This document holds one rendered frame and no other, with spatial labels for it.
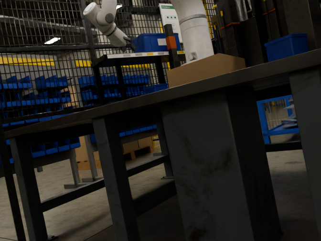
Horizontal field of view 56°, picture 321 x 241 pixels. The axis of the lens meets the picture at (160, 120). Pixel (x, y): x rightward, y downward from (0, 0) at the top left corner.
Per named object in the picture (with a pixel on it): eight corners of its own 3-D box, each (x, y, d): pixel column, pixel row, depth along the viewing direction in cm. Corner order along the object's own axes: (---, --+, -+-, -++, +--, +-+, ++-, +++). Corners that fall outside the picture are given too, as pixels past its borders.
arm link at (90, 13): (115, 20, 156) (107, 19, 163) (97, 0, 147) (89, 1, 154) (106, 32, 155) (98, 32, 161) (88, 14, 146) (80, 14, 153)
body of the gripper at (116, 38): (100, 35, 163) (114, 49, 170) (112, 33, 156) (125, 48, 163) (107, 24, 165) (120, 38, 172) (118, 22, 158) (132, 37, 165)
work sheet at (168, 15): (189, 42, 242) (181, 4, 242) (166, 43, 230) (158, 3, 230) (187, 43, 244) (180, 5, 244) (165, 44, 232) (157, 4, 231)
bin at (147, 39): (182, 50, 213) (178, 32, 213) (146, 52, 196) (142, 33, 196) (168, 57, 227) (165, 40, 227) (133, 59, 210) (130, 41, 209)
